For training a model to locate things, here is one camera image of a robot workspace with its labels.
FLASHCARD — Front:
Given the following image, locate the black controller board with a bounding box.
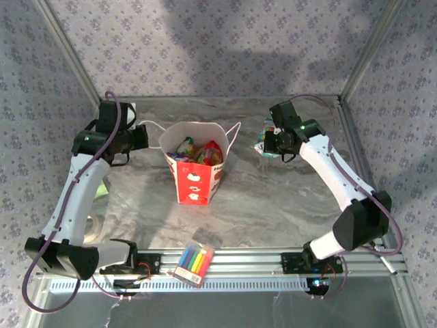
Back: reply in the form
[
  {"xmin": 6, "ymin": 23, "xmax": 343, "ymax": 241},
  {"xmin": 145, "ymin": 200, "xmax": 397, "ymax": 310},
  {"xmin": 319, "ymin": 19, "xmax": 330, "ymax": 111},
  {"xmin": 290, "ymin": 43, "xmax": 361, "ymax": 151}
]
[
  {"xmin": 305, "ymin": 276, "xmax": 331, "ymax": 297},
  {"xmin": 113, "ymin": 279, "xmax": 141, "ymax": 297}
]

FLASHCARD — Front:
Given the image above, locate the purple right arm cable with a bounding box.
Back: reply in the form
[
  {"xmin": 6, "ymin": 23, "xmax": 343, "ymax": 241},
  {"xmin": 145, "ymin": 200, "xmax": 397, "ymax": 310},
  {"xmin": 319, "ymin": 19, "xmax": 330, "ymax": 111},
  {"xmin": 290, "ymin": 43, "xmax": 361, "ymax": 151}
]
[{"xmin": 288, "ymin": 94, "xmax": 404, "ymax": 301}]

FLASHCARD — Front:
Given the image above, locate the Fox's cherry mint candy bag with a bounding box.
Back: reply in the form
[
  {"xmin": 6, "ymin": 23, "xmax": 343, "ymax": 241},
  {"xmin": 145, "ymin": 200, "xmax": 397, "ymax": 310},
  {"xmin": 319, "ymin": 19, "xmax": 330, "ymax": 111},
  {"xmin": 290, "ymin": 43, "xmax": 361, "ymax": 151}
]
[{"xmin": 253, "ymin": 117, "xmax": 286, "ymax": 159}]

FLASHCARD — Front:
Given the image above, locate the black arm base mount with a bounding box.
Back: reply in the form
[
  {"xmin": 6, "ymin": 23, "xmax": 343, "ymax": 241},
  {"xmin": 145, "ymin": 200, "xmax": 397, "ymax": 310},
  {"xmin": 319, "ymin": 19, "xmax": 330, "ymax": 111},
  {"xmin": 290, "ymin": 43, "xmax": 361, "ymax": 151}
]
[
  {"xmin": 100, "ymin": 251, "xmax": 161, "ymax": 274},
  {"xmin": 281, "ymin": 251, "xmax": 344, "ymax": 274}
]

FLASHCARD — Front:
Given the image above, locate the aluminium extrusion mounting rail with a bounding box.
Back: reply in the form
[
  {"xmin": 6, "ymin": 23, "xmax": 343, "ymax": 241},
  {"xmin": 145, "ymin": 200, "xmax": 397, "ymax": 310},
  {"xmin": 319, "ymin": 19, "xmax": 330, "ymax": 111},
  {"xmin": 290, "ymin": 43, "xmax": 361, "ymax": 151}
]
[{"xmin": 98, "ymin": 249, "xmax": 409, "ymax": 277}]

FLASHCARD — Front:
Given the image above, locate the aluminium frame rail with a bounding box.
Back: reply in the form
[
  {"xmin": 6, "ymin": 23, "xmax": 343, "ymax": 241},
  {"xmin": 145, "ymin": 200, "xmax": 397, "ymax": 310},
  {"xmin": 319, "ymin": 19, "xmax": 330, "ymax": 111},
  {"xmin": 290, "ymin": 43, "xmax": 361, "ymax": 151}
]
[{"xmin": 336, "ymin": 96, "xmax": 410, "ymax": 274}]

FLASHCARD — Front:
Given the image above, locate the aluminium frame post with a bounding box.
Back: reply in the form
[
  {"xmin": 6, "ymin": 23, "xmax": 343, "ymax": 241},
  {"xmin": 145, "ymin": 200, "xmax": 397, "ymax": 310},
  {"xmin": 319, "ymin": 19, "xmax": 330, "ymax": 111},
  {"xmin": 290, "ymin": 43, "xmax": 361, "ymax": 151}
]
[
  {"xmin": 339, "ymin": 0, "xmax": 407, "ymax": 102},
  {"xmin": 33, "ymin": 0, "xmax": 103, "ymax": 103}
]

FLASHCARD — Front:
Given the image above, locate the white red printed paper bag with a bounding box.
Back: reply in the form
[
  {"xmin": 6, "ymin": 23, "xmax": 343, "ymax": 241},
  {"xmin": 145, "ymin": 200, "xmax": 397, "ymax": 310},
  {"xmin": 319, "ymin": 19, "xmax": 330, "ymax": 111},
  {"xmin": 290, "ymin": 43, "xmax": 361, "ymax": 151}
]
[{"xmin": 138, "ymin": 120, "xmax": 242, "ymax": 206}]

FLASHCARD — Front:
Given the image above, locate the white slotted cable duct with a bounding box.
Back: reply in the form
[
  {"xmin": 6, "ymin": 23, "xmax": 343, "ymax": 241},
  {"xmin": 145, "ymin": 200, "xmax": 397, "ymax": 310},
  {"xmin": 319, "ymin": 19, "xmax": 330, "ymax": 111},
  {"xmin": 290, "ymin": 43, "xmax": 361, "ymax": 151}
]
[{"xmin": 49, "ymin": 275, "xmax": 315, "ymax": 294}]

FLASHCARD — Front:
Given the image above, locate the light green paper pad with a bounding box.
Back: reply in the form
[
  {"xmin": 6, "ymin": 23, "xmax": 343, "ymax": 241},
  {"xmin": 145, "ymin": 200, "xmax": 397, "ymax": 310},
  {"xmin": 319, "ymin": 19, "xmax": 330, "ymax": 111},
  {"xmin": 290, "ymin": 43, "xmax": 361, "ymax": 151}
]
[{"xmin": 94, "ymin": 177, "xmax": 110, "ymax": 201}]

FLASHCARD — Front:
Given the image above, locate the red fruit candy bag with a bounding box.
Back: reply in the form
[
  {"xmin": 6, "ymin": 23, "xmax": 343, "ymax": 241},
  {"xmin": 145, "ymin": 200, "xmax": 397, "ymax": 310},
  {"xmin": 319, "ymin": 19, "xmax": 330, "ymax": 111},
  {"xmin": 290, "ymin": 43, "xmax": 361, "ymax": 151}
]
[{"xmin": 193, "ymin": 139, "xmax": 225, "ymax": 166}]

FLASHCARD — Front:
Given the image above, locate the white black marker pen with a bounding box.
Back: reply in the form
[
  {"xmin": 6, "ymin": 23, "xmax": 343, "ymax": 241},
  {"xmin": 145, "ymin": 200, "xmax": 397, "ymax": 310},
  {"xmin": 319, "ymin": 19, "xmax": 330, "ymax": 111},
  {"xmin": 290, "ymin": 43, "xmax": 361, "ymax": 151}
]
[{"xmin": 380, "ymin": 255, "xmax": 399, "ymax": 276}]

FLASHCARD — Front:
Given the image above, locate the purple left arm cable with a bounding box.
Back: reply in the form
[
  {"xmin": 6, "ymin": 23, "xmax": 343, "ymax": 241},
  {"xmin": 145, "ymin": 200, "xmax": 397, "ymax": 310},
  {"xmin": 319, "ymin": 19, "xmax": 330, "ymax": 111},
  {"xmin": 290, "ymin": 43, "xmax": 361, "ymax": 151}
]
[{"xmin": 21, "ymin": 90, "xmax": 151, "ymax": 314}]

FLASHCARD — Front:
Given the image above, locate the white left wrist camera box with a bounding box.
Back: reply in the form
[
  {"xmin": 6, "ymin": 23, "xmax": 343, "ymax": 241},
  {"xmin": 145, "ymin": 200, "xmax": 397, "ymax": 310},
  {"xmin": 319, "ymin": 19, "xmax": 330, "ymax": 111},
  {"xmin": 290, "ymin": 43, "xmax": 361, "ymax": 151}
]
[{"xmin": 118, "ymin": 102, "xmax": 139, "ymax": 124}]

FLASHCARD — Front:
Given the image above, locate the roll of clear tape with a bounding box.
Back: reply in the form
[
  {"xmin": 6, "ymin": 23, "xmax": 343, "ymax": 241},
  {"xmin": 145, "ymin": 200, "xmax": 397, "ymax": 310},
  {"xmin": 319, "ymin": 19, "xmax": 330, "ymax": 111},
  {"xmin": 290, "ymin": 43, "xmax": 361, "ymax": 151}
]
[{"xmin": 83, "ymin": 215, "xmax": 103, "ymax": 244}]

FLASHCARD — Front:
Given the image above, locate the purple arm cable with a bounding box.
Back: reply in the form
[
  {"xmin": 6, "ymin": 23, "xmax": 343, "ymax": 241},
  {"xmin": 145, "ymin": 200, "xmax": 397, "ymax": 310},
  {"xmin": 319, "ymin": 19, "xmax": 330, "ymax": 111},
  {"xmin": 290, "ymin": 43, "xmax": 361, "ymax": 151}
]
[
  {"xmin": 21, "ymin": 90, "xmax": 151, "ymax": 314},
  {"xmin": 288, "ymin": 94, "xmax": 404, "ymax": 301}
]

